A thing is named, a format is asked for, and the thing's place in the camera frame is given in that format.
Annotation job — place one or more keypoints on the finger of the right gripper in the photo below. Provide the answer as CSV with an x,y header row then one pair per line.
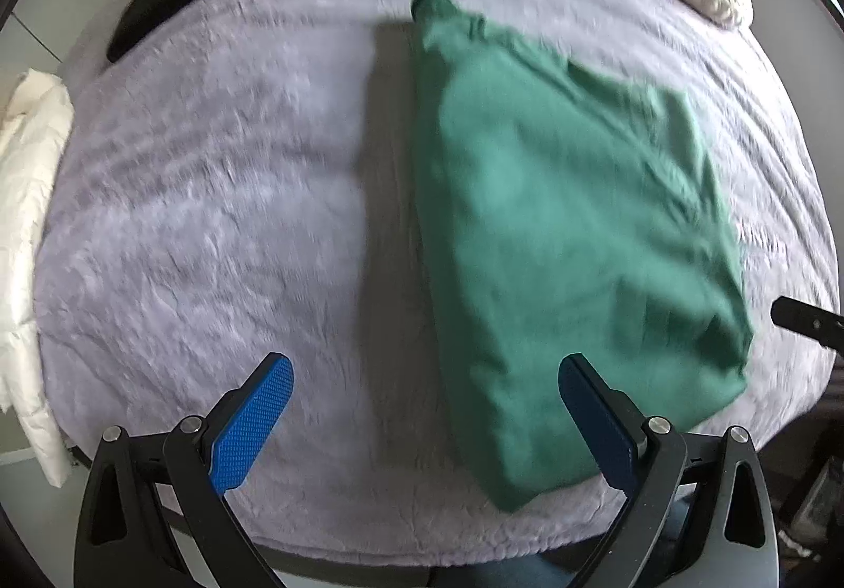
x,y
819,325

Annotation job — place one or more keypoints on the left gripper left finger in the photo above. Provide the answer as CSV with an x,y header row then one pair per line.
x,y
207,456

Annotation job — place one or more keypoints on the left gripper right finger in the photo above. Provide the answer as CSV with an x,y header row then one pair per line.
x,y
644,464

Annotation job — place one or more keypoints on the green work jacket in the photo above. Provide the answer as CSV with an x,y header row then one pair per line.
x,y
563,211

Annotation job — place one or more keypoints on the lavender bed cover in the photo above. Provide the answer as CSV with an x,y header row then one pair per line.
x,y
242,182

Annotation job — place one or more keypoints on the white puffy jacket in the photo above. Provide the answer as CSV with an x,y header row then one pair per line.
x,y
35,126

